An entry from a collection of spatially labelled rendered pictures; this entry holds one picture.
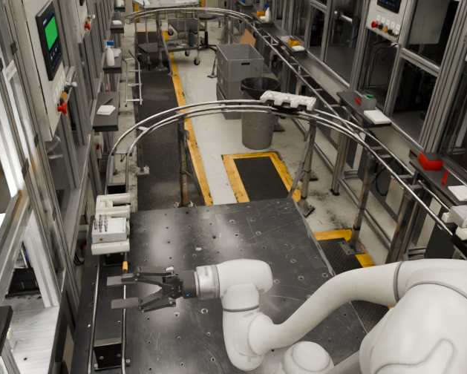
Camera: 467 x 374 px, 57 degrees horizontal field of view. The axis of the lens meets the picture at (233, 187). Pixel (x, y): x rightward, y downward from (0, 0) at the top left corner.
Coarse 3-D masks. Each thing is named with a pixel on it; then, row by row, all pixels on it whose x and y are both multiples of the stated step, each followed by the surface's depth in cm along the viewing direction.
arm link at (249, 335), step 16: (352, 272) 95; (368, 272) 91; (384, 272) 88; (320, 288) 100; (336, 288) 96; (352, 288) 93; (368, 288) 90; (384, 288) 87; (304, 304) 103; (320, 304) 99; (336, 304) 97; (384, 304) 89; (224, 320) 118; (240, 320) 114; (256, 320) 114; (288, 320) 107; (304, 320) 102; (320, 320) 101; (224, 336) 118; (240, 336) 113; (256, 336) 111; (272, 336) 109; (288, 336) 106; (240, 352) 114; (256, 352) 112; (240, 368) 116
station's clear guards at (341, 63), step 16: (304, 0) 395; (320, 0) 361; (336, 0) 331; (352, 0) 306; (304, 16) 398; (336, 16) 333; (352, 16) 308; (304, 32) 401; (336, 32) 335; (352, 32) 310; (336, 48) 338; (352, 48) 312; (336, 64) 340; (352, 64) 314
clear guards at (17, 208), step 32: (0, 0) 105; (0, 32) 103; (0, 96) 99; (0, 128) 97; (32, 128) 123; (0, 160) 96; (32, 160) 121; (0, 192) 94; (0, 224) 92; (0, 256) 91; (0, 288) 89
